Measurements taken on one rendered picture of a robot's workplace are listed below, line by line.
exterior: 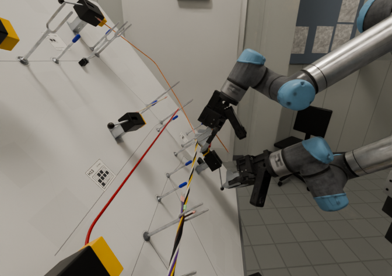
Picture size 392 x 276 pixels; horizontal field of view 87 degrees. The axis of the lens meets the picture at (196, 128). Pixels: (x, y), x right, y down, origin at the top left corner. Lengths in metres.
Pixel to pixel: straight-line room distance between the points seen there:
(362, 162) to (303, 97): 0.27
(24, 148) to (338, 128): 3.54
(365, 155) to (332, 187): 0.14
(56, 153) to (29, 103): 0.10
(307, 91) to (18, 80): 0.59
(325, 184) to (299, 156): 0.09
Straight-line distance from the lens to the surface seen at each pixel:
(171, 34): 2.53
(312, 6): 3.02
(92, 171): 0.43
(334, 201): 0.66
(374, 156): 0.72
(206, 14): 2.57
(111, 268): 0.27
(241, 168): 0.72
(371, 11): 0.87
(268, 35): 2.49
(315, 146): 0.62
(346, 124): 3.67
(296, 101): 0.56
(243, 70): 0.65
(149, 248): 0.46
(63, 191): 0.38
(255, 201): 0.68
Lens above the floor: 1.50
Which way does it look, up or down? 21 degrees down
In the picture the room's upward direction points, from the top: 1 degrees clockwise
